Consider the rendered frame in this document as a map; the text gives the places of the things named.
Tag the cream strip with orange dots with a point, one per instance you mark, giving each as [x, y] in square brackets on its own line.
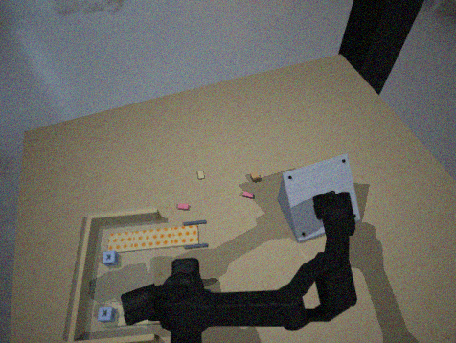
[177, 237]

